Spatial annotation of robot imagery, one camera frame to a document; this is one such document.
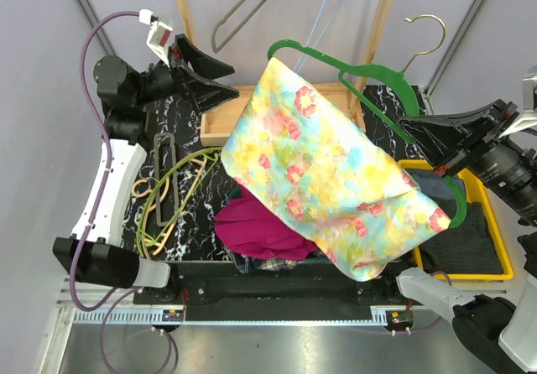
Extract wooden hanger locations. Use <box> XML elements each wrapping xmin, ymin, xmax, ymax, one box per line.
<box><xmin>130</xmin><ymin>155</ymin><xmax>213</xmax><ymax>258</ymax></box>

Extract light blue wire hanger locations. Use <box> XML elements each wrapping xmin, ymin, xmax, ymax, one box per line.
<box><xmin>303</xmin><ymin>0</ymin><xmax>346</xmax><ymax>48</ymax></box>

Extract navy plaid skirt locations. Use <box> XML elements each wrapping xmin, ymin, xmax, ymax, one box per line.
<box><xmin>228</xmin><ymin>187</ymin><xmax>336</xmax><ymax>275</ymax></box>

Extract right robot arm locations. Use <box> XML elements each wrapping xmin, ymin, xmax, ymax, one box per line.
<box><xmin>380</xmin><ymin>100</ymin><xmax>536</xmax><ymax>373</ymax></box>

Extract magenta pleated skirt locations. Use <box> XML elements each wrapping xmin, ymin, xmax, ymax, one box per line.
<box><xmin>215</xmin><ymin>186</ymin><xmax>318</xmax><ymax>261</ymax></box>

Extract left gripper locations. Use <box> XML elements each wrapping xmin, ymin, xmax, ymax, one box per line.
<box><xmin>134</xmin><ymin>34</ymin><xmax>240</xmax><ymax>114</ymax></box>

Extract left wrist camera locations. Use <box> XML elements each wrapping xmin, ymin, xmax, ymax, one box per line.
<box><xmin>138</xmin><ymin>9</ymin><xmax>173</xmax><ymax>66</ymax></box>

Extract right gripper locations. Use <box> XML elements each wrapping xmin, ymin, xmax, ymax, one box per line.
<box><xmin>397</xmin><ymin>93</ymin><xmax>537</xmax><ymax>221</ymax></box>

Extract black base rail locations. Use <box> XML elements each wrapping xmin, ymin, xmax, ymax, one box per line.
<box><xmin>133</xmin><ymin>259</ymin><xmax>409</xmax><ymax>325</ymax></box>

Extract lime green hanger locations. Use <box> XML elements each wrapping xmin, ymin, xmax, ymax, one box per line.
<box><xmin>136</xmin><ymin>146</ymin><xmax>223</xmax><ymax>261</ymax></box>

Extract yellow plastic crate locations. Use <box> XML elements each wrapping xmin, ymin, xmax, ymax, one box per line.
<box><xmin>411</xmin><ymin>169</ymin><xmax>514</xmax><ymax>282</ymax></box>

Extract grey hanger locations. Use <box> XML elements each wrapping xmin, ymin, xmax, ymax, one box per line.
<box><xmin>210</xmin><ymin>0</ymin><xmax>268</xmax><ymax>54</ymax></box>
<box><xmin>154</xmin><ymin>132</ymin><xmax>180</xmax><ymax>227</ymax></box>

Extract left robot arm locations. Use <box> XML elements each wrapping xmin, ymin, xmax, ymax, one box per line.
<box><xmin>52</xmin><ymin>34</ymin><xmax>239</xmax><ymax>304</ymax></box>

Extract wooden clothes rack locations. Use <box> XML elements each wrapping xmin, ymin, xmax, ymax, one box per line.
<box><xmin>200</xmin><ymin>0</ymin><xmax>419</xmax><ymax>147</ymax></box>

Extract dark green hanger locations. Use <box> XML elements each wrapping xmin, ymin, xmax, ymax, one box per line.
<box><xmin>266</xmin><ymin>13</ymin><xmax>469</xmax><ymax>229</ymax></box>

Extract floral pastel garment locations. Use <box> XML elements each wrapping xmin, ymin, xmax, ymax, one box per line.
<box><xmin>220</xmin><ymin>57</ymin><xmax>453</xmax><ymax>283</ymax></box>

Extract dark clothes in crate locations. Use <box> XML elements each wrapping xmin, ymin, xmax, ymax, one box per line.
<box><xmin>407</xmin><ymin>169</ymin><xmax>503</xmax><ymax>274</ymax></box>

